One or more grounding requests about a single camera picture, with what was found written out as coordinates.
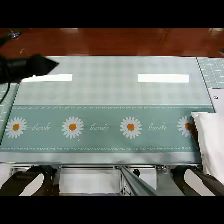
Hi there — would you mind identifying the white garment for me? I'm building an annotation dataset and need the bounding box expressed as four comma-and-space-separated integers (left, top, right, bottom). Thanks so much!
191, 111, 224, 185

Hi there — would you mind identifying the silver frame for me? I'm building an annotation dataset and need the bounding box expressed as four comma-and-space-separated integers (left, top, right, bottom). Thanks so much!
0, 161, 224, 197

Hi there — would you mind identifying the black cable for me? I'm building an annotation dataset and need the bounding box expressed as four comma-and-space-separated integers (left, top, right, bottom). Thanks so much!
0, 82, 11, 105

